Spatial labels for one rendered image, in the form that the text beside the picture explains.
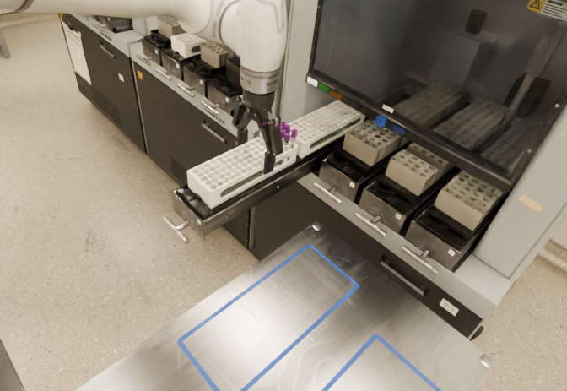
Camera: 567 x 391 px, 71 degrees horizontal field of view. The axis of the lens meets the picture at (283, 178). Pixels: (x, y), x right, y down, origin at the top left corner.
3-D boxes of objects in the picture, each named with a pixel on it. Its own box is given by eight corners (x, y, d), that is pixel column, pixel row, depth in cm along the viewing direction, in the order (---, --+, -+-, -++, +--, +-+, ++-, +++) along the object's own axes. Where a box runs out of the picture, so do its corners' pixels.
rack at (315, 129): (340, 113, 137) (343, 97, 133) (364, 126, 132) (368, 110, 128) (277, 144, 120) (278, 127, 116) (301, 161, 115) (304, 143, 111)
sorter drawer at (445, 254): (507, 143, 144) (519, 122, 138) (546, 163, 137) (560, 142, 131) (393, 247, 103) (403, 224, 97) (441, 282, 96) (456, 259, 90)
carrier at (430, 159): (440, 180, 112) (448, 163, 108) (437, 183, 111) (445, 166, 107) (405, 159, 117) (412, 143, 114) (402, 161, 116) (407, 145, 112)
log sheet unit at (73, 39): (74, 71, 251) (58, 13, 227) (94, 89, 237) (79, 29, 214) (70, 73, 249) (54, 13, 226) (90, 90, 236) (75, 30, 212)
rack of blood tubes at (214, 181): (272, 146, 119) (273, 129, 115) (296, 163, 114) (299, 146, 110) (187, 189, 102) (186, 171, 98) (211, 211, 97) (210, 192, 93)
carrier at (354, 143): (377, 165, 114) (382, 148, 110) (373, 167, 113) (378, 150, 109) (345, 145, 120) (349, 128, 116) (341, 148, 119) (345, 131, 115)
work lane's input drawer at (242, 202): (339, 123, 144) (343, 101, 138) (369, 142, 137) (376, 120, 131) (159, 219, 103) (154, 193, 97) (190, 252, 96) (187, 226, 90)
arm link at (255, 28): (294, 64, 90) (251, 45, 96) (302, -9, 80) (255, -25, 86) (261, 78, 84) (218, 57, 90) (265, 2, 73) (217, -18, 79)
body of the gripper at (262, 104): (234, 83, 93) (234, 116, 99) (259, 99, 89) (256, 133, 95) (259, 74, 97) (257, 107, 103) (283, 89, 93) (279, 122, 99)
